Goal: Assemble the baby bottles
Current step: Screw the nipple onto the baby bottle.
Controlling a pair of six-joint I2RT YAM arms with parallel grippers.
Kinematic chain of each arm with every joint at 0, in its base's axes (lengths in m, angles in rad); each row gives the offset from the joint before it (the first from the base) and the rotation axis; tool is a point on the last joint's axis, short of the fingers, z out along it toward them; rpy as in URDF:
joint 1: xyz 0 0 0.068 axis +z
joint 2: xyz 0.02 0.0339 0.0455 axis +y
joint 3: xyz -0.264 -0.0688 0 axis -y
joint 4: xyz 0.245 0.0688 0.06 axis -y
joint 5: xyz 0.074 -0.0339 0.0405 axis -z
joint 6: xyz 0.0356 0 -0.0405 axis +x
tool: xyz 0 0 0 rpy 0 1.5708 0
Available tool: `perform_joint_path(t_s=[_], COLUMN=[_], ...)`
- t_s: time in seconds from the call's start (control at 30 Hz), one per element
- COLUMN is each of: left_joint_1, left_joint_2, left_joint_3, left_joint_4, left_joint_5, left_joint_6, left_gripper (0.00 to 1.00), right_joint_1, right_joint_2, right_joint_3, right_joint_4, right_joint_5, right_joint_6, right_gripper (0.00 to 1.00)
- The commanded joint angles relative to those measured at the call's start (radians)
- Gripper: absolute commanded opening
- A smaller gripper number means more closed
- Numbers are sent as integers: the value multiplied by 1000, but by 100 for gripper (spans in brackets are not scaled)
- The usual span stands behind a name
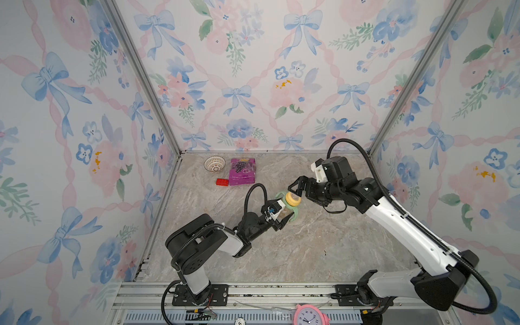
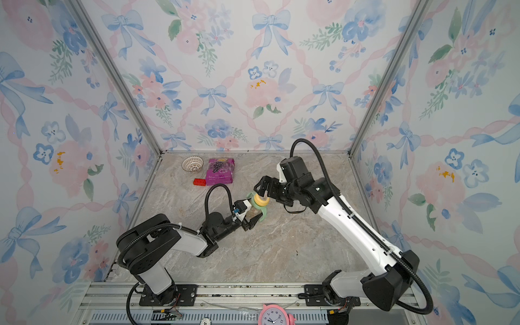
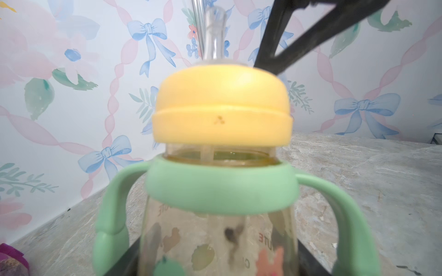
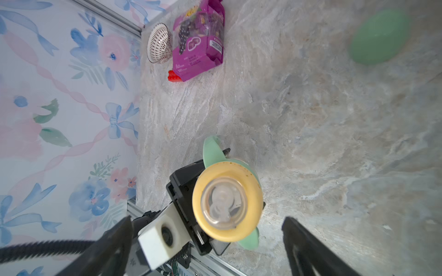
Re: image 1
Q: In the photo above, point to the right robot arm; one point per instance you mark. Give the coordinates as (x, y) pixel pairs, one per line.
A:
(441, 272)

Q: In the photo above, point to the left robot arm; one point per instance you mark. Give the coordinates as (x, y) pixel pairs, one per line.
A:
(193, 245)

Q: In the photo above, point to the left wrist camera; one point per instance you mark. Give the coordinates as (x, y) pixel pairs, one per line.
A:
(273, 209)

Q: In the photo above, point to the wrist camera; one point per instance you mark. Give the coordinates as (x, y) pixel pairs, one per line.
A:
(318, 168)
(273, 209)

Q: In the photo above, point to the yellow bottle lid with straw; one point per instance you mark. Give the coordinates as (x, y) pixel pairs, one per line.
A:
(292, 199)

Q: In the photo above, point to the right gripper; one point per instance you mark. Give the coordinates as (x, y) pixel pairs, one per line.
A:
(302, 181)

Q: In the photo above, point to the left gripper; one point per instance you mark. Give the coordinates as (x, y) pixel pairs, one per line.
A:
(275, 226)

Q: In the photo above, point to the purple snack box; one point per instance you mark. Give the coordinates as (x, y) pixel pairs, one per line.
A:
(242, 171)

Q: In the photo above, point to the patterned white bowl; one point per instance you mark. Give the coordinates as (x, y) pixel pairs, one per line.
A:
(215, 164)

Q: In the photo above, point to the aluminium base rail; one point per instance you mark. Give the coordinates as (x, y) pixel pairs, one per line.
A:
(263, 303)

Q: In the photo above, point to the pink alarm clock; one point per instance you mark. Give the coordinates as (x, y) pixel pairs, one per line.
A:
(309, 315)

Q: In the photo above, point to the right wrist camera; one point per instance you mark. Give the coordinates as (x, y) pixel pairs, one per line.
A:
(318, 168)

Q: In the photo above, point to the red toy brick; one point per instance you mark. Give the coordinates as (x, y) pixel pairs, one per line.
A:
(222, 182)

